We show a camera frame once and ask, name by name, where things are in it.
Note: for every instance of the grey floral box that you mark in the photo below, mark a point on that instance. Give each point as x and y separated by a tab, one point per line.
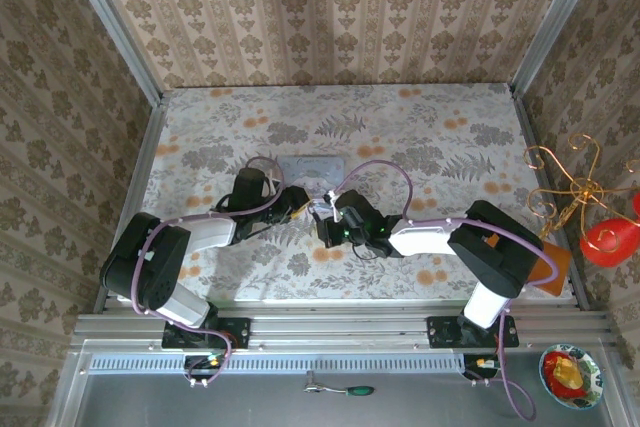
312	171

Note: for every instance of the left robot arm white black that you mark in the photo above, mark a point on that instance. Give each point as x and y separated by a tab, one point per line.
165	257

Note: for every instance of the orange wooden board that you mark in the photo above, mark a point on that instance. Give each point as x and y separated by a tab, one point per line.
552	267

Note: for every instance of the floral tablecloth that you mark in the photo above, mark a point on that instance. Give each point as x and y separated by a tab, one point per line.
325	127

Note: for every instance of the aluminium front rail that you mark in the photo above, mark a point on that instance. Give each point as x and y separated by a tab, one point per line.
340	332

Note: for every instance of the patterned bowl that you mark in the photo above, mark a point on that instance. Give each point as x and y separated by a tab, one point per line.
595	377

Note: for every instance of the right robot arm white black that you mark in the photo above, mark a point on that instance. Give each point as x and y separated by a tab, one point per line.
480	247

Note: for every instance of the red item in bowl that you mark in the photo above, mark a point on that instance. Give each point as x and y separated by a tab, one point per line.
552	372

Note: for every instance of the aluminium frame post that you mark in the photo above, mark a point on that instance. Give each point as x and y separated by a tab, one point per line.
552	22
112	27

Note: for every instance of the yellow item in bowl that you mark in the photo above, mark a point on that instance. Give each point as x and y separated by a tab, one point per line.
569	373

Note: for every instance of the red balloon figure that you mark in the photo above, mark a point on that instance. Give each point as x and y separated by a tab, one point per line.
607	244

